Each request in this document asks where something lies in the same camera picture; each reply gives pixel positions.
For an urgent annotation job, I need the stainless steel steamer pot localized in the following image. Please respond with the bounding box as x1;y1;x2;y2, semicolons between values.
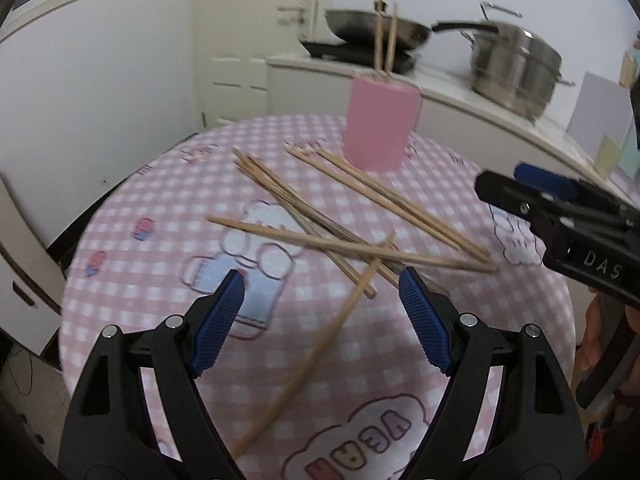
460;2;576;121

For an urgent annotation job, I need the pink checked tablecloth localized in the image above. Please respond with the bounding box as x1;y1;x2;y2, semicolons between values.
57;114;576;480

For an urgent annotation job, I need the white furniture panel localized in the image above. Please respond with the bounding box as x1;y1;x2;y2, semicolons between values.
0;172;66;356

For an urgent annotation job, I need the colourful small picture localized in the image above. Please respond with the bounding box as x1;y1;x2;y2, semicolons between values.
619;35;640;92

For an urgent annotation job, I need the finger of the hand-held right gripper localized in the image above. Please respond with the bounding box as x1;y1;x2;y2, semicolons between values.
474;170;627;257
514;162;640;227

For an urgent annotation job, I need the person's right hand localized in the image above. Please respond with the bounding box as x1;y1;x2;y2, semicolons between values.
574;292;623;376

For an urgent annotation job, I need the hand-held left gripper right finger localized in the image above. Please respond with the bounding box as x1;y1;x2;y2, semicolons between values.
398;266;588;480

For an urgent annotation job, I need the white kitchen counter cabinet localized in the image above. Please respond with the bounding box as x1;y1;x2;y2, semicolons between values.
265;55;640;211

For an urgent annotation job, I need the silver door handle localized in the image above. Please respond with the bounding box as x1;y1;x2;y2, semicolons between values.
277;0;313;41

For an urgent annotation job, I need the pink chopstick cup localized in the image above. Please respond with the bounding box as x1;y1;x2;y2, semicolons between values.
342;72;423;172

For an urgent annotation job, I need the black induction cooktop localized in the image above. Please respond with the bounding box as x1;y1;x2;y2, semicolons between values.
299;40;416;73

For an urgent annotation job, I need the steel wok with black handle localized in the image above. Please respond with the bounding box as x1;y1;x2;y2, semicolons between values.
324;7;501;53

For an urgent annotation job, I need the pile of wooden chopsticks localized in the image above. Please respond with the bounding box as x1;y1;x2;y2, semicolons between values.
207;145;498;301

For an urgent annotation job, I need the white panel door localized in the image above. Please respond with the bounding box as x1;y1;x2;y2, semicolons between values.
192;0;336;131

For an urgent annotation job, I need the white board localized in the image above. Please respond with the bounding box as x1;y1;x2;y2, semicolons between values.
565;72;636;161

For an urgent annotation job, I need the pale teal box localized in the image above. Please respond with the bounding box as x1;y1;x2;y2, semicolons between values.
618;120;640;183

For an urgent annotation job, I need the pale green card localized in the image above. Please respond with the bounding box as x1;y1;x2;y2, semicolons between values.
594;134;622;178

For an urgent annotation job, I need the bent wooden chopstick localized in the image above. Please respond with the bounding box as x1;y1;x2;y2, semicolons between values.
232;232;398;458

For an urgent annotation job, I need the straight wooden chopstick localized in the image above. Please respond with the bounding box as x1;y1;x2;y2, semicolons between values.
372;0;389;81
384;4;400;79

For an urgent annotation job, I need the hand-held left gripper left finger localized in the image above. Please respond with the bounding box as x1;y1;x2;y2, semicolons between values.
59;268;246;480

